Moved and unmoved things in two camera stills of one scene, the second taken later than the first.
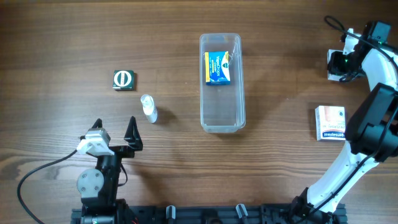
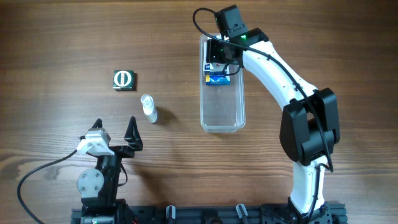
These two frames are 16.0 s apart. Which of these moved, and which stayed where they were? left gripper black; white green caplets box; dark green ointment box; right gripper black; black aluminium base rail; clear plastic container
Moved: right gripper black; white green caplets box
Stayed: clear plastic container; left gripper black; dark green ointment box; black aluminium base rail
